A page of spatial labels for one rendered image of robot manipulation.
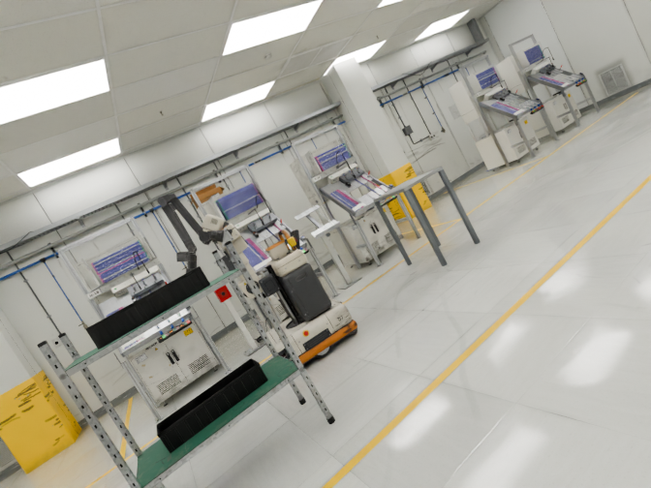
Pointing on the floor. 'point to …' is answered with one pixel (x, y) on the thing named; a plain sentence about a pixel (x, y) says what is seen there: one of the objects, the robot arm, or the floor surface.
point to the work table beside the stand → (423, 212)
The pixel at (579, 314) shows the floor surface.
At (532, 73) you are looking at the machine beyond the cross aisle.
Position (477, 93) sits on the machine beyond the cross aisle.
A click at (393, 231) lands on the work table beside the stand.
